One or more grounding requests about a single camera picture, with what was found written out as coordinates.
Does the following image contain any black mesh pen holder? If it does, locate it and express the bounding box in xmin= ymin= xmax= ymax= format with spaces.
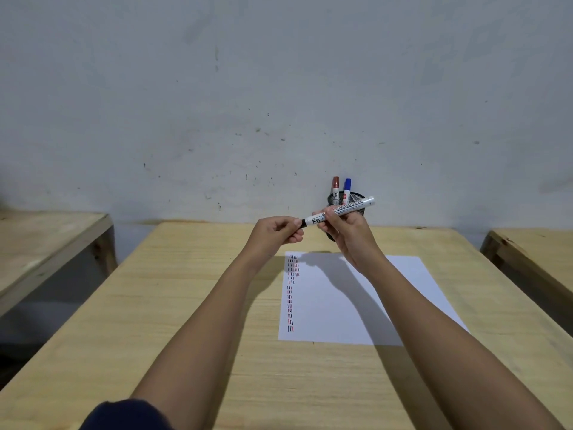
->
xmin=326 ymin=191 xmax=375 ymax=243

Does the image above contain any person's right forearm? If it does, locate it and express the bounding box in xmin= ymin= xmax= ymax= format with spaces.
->
xmin=357 ymin=257 xmax=566 ymax=430

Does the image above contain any person's right hand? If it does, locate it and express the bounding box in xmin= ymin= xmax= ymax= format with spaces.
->
xmin=318 ymin=205 xmax=387 ymax=272

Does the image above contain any light wooden table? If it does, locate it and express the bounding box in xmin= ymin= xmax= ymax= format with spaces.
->
xmin=479 ymin=227 xmax=573 ymax=337
xmin=0 ymin=209 xmax=118 ymax=319

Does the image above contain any dark blue sleeve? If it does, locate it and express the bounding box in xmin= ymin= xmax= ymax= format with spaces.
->
xmin=80 ymin=398 xmax=176 ymax=430

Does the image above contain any person's left hand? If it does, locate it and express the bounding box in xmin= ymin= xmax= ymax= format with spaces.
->
xmin=247 ymin=216 xmax=305 ymax=267

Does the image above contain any person's left forearm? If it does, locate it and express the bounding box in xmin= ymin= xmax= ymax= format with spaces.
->
xmin=129 ymin=251 xmax=270 ymax=430

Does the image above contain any white paper sheet with dashes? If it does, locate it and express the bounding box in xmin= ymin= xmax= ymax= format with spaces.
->
xmin=278 ymin=251 xmax=470 ymax=347

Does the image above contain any white marker pen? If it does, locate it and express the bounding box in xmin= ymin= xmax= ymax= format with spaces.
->
xmin=310 ymin=196 xmax=376 ymax=228

